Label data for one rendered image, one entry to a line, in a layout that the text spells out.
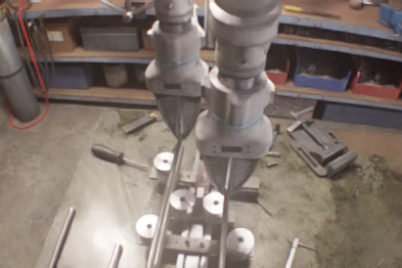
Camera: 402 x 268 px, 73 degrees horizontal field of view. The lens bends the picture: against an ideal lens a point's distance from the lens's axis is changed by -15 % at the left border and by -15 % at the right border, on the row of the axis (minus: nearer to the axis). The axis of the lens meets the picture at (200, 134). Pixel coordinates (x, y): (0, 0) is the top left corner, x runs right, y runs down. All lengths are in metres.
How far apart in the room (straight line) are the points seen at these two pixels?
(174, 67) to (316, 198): 0.48
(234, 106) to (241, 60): 0.06
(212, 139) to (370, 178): 0.58
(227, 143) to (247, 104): 0.07
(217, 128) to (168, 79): 0.15
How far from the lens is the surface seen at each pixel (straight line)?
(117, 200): 0.76
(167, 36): 0.46
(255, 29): 0.30
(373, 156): 0.95
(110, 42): 2.12
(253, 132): 0.40
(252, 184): 0.72
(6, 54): 2.26
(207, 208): 0.62
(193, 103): 0.56
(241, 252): 0.60
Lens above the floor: 1.50
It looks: 45 degrees down
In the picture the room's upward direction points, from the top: straight up
